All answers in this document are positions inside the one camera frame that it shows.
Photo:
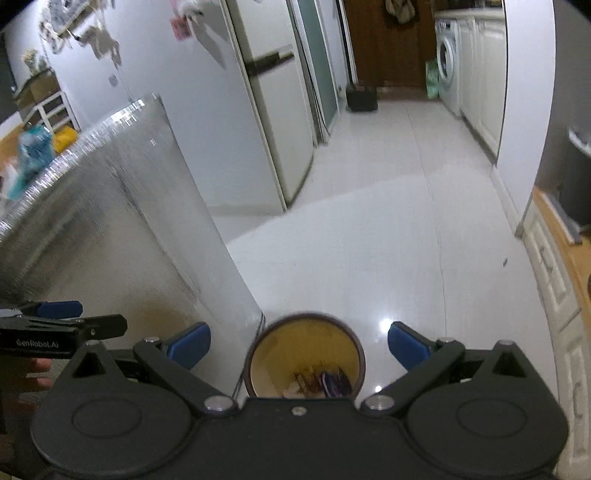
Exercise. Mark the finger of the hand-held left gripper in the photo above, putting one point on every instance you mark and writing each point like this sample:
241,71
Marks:
60,308
106,325

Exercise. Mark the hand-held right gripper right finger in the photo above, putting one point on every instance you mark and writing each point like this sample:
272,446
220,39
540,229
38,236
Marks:
408,346

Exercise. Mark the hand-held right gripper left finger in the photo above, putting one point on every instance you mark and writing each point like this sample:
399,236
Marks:
189,346

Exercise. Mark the brown rimmed yellow trash bin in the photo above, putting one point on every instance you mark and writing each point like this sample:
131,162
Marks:
277,350

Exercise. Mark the brown wrapper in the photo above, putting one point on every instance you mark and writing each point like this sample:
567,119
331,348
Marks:
308,384

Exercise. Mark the teal snack bag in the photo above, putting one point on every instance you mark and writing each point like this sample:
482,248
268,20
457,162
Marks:
32,154

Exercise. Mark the person's left hand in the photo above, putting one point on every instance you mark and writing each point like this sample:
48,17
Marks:
37,374

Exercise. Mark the low wooden cabinet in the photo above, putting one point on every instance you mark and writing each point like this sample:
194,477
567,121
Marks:
563,300

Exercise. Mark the white drawer unit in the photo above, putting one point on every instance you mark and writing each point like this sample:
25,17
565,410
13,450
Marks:
48,110

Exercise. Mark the glass tank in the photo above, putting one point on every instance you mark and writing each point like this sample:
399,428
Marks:
34,87

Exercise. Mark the grey bin with white liner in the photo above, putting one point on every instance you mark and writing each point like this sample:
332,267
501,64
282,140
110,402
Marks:
579,184

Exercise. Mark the dried flower bunch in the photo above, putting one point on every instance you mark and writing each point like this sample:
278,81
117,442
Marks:
34,57

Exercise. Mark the black floor box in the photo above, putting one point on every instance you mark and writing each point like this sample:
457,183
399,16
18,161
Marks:
362,98

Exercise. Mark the white refrigerator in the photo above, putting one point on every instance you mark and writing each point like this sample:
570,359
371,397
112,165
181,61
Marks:
277,101

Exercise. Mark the green bag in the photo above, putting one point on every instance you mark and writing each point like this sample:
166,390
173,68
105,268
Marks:
433,79

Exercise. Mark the white kitchen cabinets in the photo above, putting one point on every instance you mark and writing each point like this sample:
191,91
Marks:
482,83

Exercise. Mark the white washing machine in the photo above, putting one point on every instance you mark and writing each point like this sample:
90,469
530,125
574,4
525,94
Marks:
449,64

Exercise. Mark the brown wooden door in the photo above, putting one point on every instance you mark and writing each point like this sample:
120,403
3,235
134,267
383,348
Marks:
388,50

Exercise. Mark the pink hanging tag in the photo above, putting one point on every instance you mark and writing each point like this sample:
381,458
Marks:
181,27

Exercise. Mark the hanging brown bag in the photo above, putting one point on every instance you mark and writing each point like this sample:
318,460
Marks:
400,10

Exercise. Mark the panda wall poster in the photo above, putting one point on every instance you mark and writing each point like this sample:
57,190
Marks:
69,18

